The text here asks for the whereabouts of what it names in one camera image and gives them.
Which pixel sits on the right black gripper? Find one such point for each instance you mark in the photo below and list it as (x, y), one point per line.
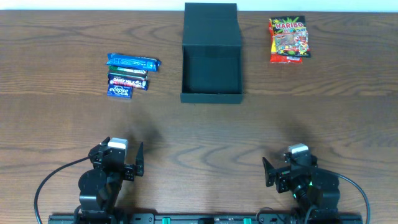
(283, 178)

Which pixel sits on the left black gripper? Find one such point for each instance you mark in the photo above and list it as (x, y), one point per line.
(130, 172)

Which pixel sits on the blue wafer snack bar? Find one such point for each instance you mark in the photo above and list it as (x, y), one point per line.
(127, 61)

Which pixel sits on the red candy bag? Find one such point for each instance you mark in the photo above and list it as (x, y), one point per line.
(275, 57)

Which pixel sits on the dark green box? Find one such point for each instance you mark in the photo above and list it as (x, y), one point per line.
(212, 54)

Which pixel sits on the black Haribo candy bag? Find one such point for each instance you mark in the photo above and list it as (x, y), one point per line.
(289, 36)

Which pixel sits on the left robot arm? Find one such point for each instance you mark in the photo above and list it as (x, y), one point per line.
(100, 186)

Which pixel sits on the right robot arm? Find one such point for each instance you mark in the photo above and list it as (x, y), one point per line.
(316, 193)

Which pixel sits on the blue Eclipse mints box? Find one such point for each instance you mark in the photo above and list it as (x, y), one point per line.
(119, 91)

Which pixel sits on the Dairy Milk chocolate bar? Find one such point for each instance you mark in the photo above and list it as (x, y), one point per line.
(127, 81)

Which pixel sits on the green chocolate bar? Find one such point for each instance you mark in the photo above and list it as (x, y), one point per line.
(130, 70)

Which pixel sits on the black mounting rail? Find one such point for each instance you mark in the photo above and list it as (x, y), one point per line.
(148, 218)

